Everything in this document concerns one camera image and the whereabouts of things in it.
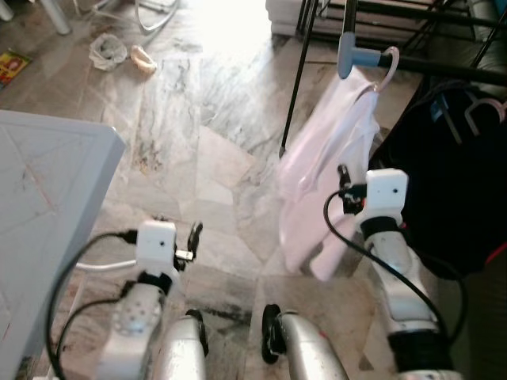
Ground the black garment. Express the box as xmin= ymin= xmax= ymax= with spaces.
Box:
xmin=369 ymin=78 xmax=507 ymax=279

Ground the pink plastic hanger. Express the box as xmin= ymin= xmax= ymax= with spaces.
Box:
xmin=371 ymin=46 xmax=402 ymax=97
xmin=463 ymin=97 xmax=507 ymax=135

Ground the white shirt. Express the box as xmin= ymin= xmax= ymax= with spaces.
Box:
xmin=276 ymin=67 xmax=383 ymax=279

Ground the blue-grey rack connector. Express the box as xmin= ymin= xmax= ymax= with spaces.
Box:
xmin=338 ymin=33 xmax=383 ymax=80

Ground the grey folding table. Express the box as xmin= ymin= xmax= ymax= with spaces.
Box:
xmin=0 ymin=110 xmax=139 ymax=380

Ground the black metal drying rack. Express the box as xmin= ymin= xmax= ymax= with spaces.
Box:
xmin=280 ymin=0 xmax=507 ymax=159

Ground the pale pink slipper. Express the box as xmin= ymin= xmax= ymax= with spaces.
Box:
xmin=130 ymin=45 xmax=158 ymax=77

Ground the white plastic storage box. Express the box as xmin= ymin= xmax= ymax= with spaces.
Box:
xmin=265 ymin=0 xmax=308 ymax=37

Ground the crumpled white bag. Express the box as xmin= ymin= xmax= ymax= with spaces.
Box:
xmin=89 ymin=33 xmax=128 ymax=72

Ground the white curved metal tube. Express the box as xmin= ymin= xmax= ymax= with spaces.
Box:
xmin=135 ymin=0 xmax=181 ymax=32

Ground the yellow and red packet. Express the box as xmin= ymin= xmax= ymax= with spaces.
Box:
xmin=0 ymin=51 xmax=32 ymax=87

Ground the grey metal furniture leg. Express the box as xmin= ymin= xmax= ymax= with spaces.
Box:
xmin=38 ymin=0 xmax=72 ymax=36

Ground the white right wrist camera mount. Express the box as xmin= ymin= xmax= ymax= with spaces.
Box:
xmin=364 ymin=169 xmax=410 ymax=221

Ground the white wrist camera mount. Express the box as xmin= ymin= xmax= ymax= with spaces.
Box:
xmin=364 ymin=169 xmax=410 ymax=221
xmin=136 ymin=221 xmax=180 ymax=276

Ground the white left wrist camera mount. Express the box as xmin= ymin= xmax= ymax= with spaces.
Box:
xmin=136 ymin=221 xmax=180 ymax=276

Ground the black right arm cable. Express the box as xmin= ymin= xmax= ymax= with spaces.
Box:
xmin=322 ymin=190 xmax=470 ymax=343

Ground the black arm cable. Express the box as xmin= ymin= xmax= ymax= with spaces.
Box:
xmin=322 ymin=190 xmax=470 ymax=343
xmin=44 ymin=230 xmax=140 ymax=380

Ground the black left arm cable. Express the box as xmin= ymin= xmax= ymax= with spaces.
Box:
xmin=44 ymin=230 xmax=140 ymax=380

